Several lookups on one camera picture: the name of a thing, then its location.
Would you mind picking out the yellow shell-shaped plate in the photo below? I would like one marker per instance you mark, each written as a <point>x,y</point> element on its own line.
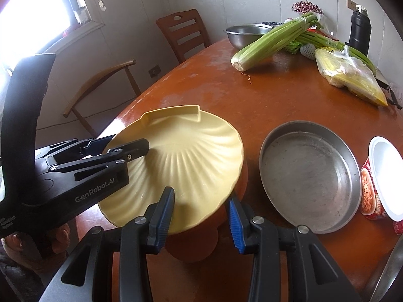
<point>189,163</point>

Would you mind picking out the black peeler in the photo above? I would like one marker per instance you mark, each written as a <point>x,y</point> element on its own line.
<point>390,96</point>

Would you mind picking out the blue patterned bowl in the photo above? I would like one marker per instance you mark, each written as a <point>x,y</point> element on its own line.
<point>272,23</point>

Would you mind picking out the orange plate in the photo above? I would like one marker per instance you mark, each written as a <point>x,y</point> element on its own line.
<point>192,245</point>

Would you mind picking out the window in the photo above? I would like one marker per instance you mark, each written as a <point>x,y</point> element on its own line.
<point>31,12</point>

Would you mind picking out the bag of yellow noodles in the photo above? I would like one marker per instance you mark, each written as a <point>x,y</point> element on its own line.
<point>349,75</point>

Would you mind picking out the wall switch plate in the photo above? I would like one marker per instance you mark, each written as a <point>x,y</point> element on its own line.
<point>351,3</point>

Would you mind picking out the black thermos bottle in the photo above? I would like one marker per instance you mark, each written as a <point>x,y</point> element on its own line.
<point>359,34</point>

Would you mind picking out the small steel bowl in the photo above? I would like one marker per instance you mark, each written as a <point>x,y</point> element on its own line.
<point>244,36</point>

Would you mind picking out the curved-back wooden chair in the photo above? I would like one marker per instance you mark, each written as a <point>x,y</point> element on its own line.
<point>104,72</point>

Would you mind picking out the thin celery bunch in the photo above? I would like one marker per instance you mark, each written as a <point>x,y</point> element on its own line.
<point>318,39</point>

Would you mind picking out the thick celery bunch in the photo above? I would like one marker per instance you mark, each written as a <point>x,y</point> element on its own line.
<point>267,44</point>

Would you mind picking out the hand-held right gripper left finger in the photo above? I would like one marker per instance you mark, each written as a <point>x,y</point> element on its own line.
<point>163,220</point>

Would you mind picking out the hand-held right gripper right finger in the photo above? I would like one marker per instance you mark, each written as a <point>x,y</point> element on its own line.
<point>234,223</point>

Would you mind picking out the brown ladder-back wooden chair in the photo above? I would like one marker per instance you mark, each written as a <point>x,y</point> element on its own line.
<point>189,17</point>

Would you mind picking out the person's left hand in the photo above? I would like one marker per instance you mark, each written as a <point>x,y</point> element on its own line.
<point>59,239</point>

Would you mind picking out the dark red flower bouquet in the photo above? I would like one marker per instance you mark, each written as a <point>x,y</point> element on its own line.
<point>307,7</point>

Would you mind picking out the white foam-netted fruit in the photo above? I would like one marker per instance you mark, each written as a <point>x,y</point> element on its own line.
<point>307,51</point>

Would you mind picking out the low wall socket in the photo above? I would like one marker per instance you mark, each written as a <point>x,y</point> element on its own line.
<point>154,70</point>

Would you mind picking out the round metal pan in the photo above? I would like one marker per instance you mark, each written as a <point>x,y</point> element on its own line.
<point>308,176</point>

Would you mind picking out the red white instant noodle bowl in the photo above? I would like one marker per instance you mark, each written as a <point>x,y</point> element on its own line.
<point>387,170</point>

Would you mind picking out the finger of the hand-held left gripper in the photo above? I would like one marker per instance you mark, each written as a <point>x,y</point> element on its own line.
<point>91,144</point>
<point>135,149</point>

